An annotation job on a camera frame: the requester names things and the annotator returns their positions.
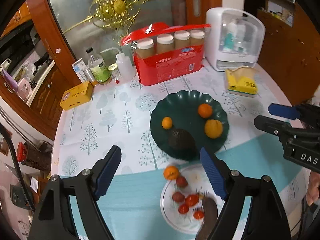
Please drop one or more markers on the yellow tissue pack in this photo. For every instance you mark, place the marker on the yellow tissue pack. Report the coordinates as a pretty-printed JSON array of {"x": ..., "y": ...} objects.
[{"x": 242, "y": 85}]

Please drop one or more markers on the white cosmetics bottle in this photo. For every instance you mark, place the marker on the white cosmetics bottle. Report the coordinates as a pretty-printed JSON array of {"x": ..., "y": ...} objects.
[{"x": 241, "y": 36}]

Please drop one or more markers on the red plastic package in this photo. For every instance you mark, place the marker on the red plastic package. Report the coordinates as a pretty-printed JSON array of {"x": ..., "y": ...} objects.
[{"x": 170, "y": 67}]

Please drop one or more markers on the person's right hand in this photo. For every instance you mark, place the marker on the person's right hand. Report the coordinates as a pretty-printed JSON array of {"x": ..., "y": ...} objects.
[{"x": 314, "y": 187}]

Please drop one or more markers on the gold door ornament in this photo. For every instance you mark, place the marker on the gold door ornament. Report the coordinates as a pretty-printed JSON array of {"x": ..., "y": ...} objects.
[{"x": 117, "y": 6}]

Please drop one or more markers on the white squeeze bottle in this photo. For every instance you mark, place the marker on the white squeeze bottle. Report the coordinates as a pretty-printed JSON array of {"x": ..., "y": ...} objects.
[{"x": 125, "y": 67}]

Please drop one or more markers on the tangerine with stem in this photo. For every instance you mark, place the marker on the tangerine with stem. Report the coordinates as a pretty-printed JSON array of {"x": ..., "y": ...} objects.
[{"x": 171, "y": 172}]

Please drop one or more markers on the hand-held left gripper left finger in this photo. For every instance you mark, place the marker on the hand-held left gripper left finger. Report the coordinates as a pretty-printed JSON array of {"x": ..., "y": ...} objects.
[{"x": 107, "y": 177}]

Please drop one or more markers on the silver can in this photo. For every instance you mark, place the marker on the silver can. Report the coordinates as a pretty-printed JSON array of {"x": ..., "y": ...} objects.
[{"x": 88, "y": 74}]

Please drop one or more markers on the blue white carton box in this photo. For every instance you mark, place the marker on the blue white carton box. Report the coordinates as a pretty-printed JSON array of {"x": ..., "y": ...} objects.
[{"x": 78, "y": 68}]

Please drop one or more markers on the green label glass bottle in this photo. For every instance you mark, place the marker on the green label glass bottle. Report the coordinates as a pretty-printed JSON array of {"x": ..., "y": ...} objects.
[{"x": 100, "y": 70}]

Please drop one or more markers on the small yellow lid jar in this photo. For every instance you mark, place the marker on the small yellow lid jar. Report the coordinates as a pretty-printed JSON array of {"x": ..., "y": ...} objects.
[{"x": 114, "y": 71}]

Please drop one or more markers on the red container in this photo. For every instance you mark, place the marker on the red container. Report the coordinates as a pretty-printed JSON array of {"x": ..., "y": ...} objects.
[{"x": 21, "y": 152}]

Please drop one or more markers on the wooden kitchen counter cabinet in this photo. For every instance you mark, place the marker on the wooden kitchen counter cabinet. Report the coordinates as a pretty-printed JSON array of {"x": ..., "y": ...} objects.
[{"x": 50, "y": 92}]

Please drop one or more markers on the white floral plate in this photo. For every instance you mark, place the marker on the white floral plate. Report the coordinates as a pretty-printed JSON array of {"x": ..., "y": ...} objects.
[{"x": 172, "y": 220}]

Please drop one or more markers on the small orange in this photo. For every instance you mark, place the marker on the small orange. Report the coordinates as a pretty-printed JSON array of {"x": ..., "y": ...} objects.
[{"x": 167, "y": 123}]

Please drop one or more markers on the brown wooden cabinet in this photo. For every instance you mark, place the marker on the brown wooden cabinet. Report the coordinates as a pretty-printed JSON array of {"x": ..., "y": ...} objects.
[{"x": 287, "y": 55}]

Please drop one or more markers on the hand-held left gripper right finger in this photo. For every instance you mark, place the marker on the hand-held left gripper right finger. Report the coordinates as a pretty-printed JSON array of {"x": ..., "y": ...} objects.
[{"x": 212, "y": 177}]

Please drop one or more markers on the dark red lychee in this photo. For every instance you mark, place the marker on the dark red lychee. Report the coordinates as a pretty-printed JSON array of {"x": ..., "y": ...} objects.
[
  {"x": 181, "y": 182},
  {"x": 178, "y": 197}
]

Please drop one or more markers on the teal tube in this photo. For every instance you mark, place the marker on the teal tube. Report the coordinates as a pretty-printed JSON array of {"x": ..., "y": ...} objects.
[{"x": 228, "y": 40}]

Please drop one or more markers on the round orange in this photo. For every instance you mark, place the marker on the round orange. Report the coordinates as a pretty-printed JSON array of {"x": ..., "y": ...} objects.
[{"x": 205, "y": 110}]

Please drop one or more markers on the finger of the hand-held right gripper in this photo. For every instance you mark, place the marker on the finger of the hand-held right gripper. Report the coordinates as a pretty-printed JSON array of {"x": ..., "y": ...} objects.
[
  {"x": 282, "y": 111},
  {"x": 270, "y": 126}
]

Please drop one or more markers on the wooden wall cabinet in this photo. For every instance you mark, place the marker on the wooden wall cabinet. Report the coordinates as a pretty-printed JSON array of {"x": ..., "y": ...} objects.
[{"x": 17, "y": 20}]

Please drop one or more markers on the white lid brown jar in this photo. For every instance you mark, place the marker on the white lid brown jar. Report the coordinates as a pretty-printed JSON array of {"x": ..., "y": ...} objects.
[
  {"x": 165, "y": 43},
  {"x": 197, "y": 38},
  {"x": 182, "y": 40},
  {"x": 145, "y": 48}
]

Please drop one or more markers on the dark avocado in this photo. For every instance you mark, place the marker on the dark avocado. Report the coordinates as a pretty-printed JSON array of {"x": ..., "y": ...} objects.
[{"x": 181, "y": 141}]

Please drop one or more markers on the yellow tin box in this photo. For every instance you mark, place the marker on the yellow tin box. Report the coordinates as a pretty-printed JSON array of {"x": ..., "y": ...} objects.
[{"x": 76, "y": 96}]

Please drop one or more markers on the black range hood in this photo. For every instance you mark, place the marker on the black range hood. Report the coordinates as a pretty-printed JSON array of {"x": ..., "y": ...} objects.
[{"x": 15, "y": 47}]

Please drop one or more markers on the red cherry tomato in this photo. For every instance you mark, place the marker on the red cherry tomato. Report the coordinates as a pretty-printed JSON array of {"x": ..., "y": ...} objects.
[
  {"x": 192, "y": 200},
  {"x": 198, "y": 214},
  {"x": 183, "y": 208}
]

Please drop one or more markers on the white clear cosmetics storage box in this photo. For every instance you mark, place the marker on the white clear cosmetics storage box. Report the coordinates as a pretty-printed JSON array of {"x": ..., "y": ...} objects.
[{"x": 212, "y": 42}]

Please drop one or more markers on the dark green cucumber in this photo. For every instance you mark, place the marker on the dark green cucumber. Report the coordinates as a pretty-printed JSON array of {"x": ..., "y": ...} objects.
[{"x": 208, "y": 215}]

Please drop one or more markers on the frosted glass door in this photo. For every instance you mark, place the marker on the frosted glass door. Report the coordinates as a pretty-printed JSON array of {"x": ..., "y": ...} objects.
[{"x": 75, "y": 10}]

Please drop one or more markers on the large yellow orange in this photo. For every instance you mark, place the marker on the large yellow orange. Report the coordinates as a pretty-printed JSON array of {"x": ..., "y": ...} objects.
[{"x": 213, "y": 129}]

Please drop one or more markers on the dark green scalloped plate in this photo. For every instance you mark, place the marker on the dark green scalloped plate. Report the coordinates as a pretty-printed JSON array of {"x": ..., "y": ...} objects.
[{"x": 185, "y": 110}]

